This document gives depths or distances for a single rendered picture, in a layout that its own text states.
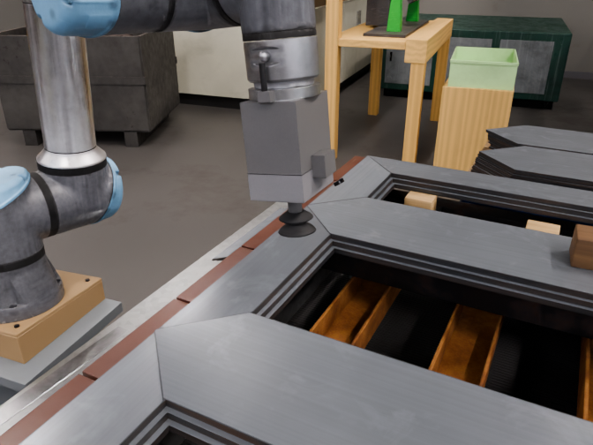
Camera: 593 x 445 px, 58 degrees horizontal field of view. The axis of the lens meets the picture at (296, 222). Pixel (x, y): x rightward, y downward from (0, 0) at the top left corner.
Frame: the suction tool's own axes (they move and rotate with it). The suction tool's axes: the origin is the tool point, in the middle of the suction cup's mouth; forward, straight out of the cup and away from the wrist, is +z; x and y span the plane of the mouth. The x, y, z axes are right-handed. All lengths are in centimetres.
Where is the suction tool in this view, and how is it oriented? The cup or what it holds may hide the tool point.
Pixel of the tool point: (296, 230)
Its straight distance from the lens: 60.8
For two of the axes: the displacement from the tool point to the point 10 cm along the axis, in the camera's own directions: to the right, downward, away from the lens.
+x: -9.1, -0.7, 4.2
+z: 0.9, 9.4, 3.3
